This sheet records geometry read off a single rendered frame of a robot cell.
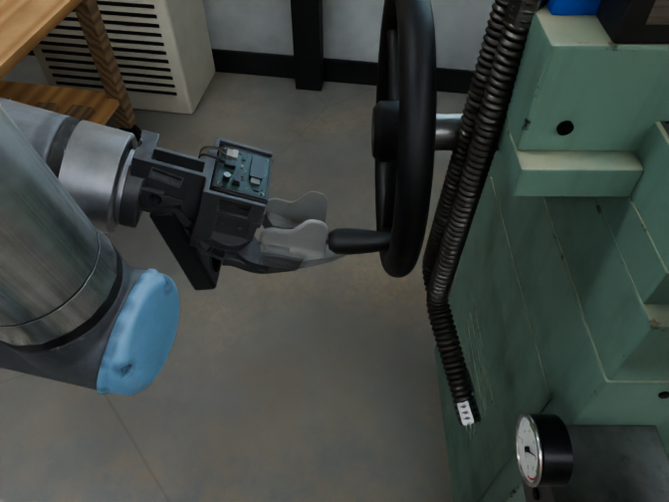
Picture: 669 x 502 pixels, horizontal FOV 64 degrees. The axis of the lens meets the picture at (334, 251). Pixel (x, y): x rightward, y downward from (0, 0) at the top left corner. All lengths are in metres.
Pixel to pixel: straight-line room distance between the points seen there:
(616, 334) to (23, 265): 0.44
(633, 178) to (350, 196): 1.24
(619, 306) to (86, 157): 0.45
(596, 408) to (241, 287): 1.03
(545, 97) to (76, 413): 1.18
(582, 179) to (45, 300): 0.38
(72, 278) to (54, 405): 1.07
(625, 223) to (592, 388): 0.16
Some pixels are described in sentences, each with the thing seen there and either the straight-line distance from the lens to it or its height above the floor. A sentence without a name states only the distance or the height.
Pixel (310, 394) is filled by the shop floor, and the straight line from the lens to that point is 1.26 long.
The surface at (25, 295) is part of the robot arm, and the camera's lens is 0.33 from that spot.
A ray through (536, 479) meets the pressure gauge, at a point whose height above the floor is 0.67.
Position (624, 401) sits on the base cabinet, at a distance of 0.58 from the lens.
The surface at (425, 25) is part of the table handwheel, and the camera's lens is 0.44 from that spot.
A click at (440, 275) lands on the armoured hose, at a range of 0.60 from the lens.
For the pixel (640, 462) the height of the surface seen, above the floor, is 0.62.
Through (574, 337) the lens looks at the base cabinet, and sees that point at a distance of 0.59.
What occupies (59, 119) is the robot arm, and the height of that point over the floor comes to 0.88.
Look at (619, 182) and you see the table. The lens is 0.48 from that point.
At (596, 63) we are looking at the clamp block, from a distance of 0.42.
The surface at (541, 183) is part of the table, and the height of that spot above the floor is 0.86.
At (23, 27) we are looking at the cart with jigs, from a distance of 1.52.
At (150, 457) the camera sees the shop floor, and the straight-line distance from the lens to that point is 1.27.
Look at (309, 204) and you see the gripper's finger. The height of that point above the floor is 0.78.
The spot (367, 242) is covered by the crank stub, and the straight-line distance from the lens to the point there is 0.49.
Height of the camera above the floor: 1.14
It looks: 50 degrees down
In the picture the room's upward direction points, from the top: straight up
